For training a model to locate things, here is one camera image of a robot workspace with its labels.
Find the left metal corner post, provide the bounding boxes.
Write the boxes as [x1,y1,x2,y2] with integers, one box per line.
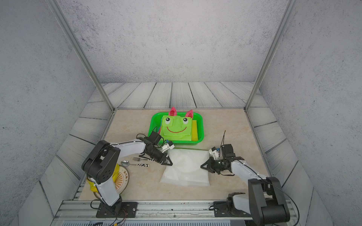
[46,0,115,113]

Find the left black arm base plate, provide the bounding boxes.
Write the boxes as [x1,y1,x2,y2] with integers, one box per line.
[96,201,138,218]

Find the yellow bananas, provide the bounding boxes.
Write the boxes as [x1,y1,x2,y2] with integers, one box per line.
[86,164,120,193]

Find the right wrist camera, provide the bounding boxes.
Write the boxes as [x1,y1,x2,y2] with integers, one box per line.
[221,144,236,160]

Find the spoon with zebra handle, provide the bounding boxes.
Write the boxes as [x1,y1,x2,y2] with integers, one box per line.
[121,161,150,167]

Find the fork with zebra handle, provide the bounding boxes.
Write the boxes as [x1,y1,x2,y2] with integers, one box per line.
[133,157,153,162]

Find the green frog raincoat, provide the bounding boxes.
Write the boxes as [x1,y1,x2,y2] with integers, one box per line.
[160,115,192,141]

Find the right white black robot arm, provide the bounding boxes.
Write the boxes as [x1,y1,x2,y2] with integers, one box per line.
[201,144,290,226]

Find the pink bunny raincoat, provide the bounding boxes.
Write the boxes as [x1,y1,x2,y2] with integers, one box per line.
[160,107,193,137]

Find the white raincoat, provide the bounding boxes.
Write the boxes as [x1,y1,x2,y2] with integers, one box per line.
[160,148,210,187]

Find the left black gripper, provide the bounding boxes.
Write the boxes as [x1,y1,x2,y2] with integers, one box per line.
[146,146,174,165]

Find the round patterned plate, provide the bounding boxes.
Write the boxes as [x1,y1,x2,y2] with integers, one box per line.
[93,166,129,199]

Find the metal corner post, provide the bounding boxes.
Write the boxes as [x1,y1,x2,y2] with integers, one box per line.
[46,0,115,113]
[244,0,297,113]

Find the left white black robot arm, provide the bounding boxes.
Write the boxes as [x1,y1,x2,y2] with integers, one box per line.
[82,136,174,207]

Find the aluminium front rail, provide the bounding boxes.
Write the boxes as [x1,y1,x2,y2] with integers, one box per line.
[50,199,301,226]

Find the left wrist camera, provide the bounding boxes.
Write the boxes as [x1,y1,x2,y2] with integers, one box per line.
[148,131,163,146]

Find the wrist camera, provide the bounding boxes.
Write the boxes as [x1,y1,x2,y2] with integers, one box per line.
[148,131,163,146]
[221,144,236,160]

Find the yellow raincoat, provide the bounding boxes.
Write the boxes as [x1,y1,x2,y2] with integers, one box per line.
[191,120,198,141]

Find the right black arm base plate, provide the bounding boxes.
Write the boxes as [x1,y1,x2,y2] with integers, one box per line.
[208,193,251,218]

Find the right metal corner post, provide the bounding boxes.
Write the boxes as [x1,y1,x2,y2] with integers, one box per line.
[244,0,297,113]

